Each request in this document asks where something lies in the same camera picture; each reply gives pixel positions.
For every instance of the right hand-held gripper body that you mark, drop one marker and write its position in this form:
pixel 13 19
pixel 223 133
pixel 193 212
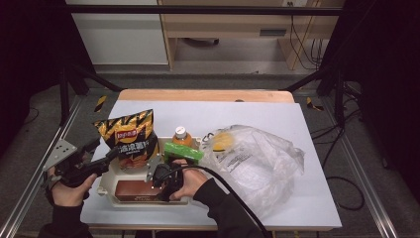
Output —
pixel 166 178

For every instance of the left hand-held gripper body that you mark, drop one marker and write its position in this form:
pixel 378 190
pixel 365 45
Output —
pixel 71 172

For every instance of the green packet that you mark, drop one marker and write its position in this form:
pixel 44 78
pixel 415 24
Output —
pixel 183 152

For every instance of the white plastic bin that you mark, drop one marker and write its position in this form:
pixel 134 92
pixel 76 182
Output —
pixel 105 180

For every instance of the orange drink bottle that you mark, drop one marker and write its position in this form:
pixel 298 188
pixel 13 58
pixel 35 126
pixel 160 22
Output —
pixel 181 137

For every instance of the yellow black chips bag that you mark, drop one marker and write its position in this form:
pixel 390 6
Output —
pixel 132 135

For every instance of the brown rectangular box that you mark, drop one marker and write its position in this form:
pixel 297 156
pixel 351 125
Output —
pixel 135 191

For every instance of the clear plastic bag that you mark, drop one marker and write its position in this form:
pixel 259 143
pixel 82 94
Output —
pixel 264 165

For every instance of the person's right hand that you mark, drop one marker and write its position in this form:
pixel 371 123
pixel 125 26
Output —
pixel 193 180

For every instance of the person's left hand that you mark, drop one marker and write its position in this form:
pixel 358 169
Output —
pixel 69 196

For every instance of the yellow round packet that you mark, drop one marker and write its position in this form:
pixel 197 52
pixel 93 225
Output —
pixel 223 142

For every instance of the yellow black floor tape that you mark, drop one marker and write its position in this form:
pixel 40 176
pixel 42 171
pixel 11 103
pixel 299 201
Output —
pixel 100 103
pixel 310 103

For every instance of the white table board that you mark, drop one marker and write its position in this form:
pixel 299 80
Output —
pixel 198 115

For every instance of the black metal stand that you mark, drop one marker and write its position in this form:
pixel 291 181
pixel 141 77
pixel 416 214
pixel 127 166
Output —
pixel 64 95
pixel 338 99

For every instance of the white cabinet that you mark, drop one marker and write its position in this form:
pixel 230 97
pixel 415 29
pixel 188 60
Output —
pixel 122 39

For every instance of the black curtain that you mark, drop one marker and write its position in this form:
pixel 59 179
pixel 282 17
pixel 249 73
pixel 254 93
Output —
pixel 29 49
pixel 389 66

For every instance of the wooden desk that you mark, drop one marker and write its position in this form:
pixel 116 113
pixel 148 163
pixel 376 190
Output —
pixel 231 23

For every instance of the aluminium floor rail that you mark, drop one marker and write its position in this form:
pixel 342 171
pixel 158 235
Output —
pixel 33 185
pixel 376 205

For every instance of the black metal frame bar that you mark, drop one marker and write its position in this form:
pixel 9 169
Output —
pixel 198 10

